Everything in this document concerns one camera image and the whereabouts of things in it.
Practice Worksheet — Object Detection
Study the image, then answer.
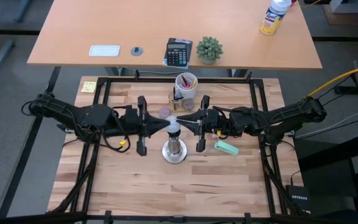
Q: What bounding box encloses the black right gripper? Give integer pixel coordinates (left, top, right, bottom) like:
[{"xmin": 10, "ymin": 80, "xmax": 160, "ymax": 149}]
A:
[{"xmin": 176, "ymin": 95, "xmax": 230, "ymax": 154}]

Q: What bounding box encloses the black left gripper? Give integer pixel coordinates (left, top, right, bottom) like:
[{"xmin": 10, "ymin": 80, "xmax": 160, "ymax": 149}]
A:
[{"xmin": 116, "ymin": 95, "xmax": 171, "ymax": 157}]

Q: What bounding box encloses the white lightbulb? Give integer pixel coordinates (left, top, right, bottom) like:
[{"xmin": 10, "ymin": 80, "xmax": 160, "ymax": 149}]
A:
[{"xmin": 163, "ymin": 114, "xmax": 183, "ymax": 133}]

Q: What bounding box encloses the silver metal table lamp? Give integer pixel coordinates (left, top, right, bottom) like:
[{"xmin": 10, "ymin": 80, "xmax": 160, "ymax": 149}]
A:
[{"xmin": 161, "ymin": 129, "xmax": 188, "ymax": 164}]

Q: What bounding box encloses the purple glitter tape roll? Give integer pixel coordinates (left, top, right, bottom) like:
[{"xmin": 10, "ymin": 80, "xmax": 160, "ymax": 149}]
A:
[{"xmin": 182, "ymin": 98, "xmax": 196, "ymax": 111}]

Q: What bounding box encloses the white ribbed pen cup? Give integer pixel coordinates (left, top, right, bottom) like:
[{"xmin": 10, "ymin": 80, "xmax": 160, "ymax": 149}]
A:
[{"xmin": 175, "ymin": 72, "xmax": 199, "ymax": 100}]

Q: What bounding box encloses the black pen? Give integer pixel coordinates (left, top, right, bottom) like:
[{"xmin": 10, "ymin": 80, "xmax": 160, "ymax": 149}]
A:
[{"xmin": 172, "ymin": 86, "xmax": 183, "ymax": 102}]

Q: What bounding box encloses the mint green stapler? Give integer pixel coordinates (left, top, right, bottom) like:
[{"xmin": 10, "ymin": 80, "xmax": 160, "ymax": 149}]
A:
[{"xmin": 213, "ymin": 139, "xmax": 240, "ymax": 157}]

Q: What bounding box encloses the black calculator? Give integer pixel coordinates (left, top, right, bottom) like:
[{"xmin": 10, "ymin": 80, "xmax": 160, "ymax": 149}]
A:
[
  {"xmin": 162, "ymin": 37, "xmax": 194, "ymax": 70},
  {"xmin": 165, "ymin": 42, "xmax": 188, "ymax": 67}
]

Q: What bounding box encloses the potted green succulent plant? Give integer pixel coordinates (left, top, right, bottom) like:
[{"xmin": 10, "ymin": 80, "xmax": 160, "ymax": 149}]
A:
[{"xmin": 195, "ymin": 35, "xmax": 224, "ymax": 65}]

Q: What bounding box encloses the yellow sticky note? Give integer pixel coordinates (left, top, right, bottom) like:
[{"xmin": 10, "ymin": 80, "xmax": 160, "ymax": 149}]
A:
[{"xmin": 80, "ymin": 81, "xmax": 98, "ymax": 94}]

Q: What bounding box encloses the white rectangular tray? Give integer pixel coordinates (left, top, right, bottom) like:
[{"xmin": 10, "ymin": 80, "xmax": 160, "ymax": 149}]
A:
[{"xmin": 88, "ymin": 45, "xmax": 121, "ymax": 57}]

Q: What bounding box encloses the orange wooden desk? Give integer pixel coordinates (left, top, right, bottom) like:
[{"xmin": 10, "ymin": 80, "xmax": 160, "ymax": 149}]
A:
[{"xmin": 26, "ymin": 0, "xmax": 323, "ymax": 71}]

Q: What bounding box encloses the Lysol wipes canister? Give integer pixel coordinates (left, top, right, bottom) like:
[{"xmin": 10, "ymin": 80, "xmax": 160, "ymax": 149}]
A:
[{"xmin": 259, "ymin": 0, "xmax": 293, "ymax": 36}]

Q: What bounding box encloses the grey box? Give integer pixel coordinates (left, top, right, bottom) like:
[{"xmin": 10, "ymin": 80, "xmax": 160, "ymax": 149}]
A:
[{"xmin": 329, "ymin": 0, "xmax": 358, "ymax": 14}]

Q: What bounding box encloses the gold wire mesh cup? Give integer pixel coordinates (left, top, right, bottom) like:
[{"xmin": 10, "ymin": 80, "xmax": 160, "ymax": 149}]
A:
[{"xmin": 167, "ymin": 90, "xmax": 185, "ymax": 112}]

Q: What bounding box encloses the black Netgear network switch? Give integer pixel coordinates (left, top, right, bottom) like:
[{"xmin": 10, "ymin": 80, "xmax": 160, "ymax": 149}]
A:
[{"xmin": 285, "ymin": 184, "xmax": 313, "ymax": 216}]

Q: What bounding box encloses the thick yellow cable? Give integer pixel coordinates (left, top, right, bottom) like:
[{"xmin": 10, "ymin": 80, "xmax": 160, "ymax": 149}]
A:
[{"xmin": 295, "ymin": 62, "xmax": 358, "ymax": 105}]

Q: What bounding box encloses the thin yellow hanging cable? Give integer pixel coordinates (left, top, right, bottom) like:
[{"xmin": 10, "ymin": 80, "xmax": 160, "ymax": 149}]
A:
[{"xmin": 299, "ymin": 0, "xmax": 323, "ymax": 7}]

